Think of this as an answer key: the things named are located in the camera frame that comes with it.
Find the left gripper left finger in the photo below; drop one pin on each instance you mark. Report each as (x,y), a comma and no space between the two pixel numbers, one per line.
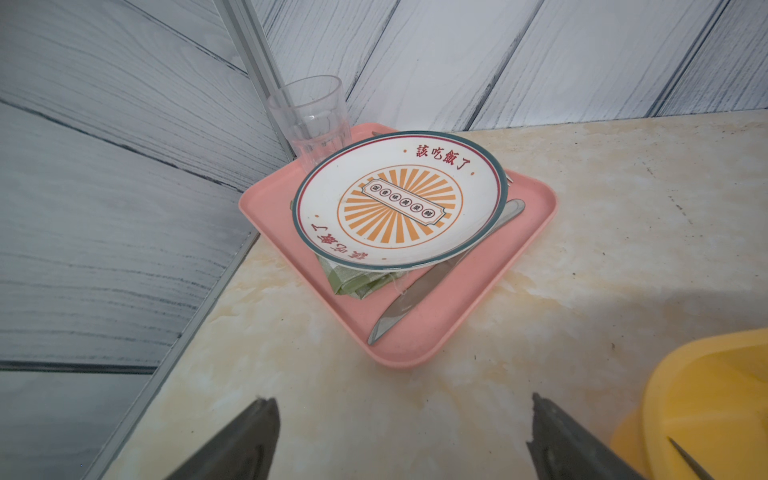
(243,449)

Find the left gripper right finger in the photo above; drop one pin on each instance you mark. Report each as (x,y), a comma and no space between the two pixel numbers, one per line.
(562,449)

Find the yellow plastic storage box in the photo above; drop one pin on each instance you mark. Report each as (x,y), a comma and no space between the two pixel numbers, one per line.
(704,407)

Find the green folded napkin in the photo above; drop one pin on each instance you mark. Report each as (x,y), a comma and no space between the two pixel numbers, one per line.
(358,284)

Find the silver table knife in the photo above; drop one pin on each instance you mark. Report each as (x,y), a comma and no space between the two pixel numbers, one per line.
(422,287)

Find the white plate orange sunburst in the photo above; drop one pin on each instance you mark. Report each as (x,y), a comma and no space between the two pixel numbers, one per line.
(400,201)

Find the clear drinking glass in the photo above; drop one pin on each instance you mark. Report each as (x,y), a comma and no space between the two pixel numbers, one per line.
(312,115)

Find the left aluminium frame post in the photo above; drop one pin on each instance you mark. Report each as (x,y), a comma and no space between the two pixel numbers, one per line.
(241,21)

